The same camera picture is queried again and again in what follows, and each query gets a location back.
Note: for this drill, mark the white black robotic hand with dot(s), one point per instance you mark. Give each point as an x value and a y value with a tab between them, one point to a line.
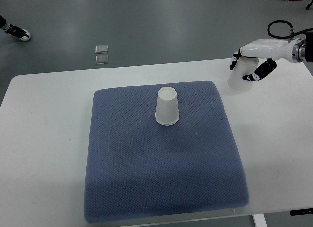
269	49

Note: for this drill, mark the white paper cup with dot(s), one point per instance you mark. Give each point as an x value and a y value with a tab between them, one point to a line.
244	66
167	111

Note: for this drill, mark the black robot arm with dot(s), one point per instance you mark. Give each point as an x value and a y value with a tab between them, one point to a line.
303	48

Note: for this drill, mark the black tripod foot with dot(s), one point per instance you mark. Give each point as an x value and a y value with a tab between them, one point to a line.
309	5

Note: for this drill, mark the white paper cup on mat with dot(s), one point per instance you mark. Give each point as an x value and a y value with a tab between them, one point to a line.
167	111

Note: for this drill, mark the black table control panel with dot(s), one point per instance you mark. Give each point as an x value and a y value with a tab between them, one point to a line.
298	212

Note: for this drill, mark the white table leg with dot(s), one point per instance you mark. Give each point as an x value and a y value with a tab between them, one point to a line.
259	220

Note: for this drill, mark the upper clear floor plate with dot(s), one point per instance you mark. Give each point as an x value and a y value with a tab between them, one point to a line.
101	49

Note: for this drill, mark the clear floor plate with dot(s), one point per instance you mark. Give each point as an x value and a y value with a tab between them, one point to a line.
101	59
101	49

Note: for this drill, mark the lower clear floor plate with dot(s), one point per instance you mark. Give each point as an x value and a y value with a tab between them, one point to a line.
101	59

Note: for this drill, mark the blue textured cushion mat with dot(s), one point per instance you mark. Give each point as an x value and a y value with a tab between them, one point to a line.
137	168

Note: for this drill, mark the person in dark trousers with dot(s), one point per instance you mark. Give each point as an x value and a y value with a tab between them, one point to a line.
22	34

